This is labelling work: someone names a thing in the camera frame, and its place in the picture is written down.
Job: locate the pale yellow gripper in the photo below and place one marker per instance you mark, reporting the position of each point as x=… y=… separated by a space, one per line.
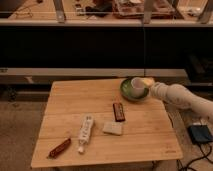
x=148 y=81

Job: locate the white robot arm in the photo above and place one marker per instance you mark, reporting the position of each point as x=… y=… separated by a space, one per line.
x=179 y=96

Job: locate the white sponge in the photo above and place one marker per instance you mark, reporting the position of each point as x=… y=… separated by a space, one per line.
x=114 y=128

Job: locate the white cup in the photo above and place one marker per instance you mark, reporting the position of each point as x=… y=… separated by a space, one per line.
x=137 y=86

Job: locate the green plate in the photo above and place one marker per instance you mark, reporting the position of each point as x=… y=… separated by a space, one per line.
x=125 y=89

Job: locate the dark red chocolate bar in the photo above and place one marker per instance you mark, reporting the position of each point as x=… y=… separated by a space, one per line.
x=118 y=112

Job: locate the white tube with label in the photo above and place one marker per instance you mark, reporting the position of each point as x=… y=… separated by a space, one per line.
x=85 y=133

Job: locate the black power adapter box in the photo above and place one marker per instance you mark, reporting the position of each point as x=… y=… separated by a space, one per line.
x=200 y=134

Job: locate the wooden table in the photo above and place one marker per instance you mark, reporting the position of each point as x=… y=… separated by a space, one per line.
x=147 y=133

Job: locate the long shelf bench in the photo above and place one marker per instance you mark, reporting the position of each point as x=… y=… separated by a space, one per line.
x=49 y=75

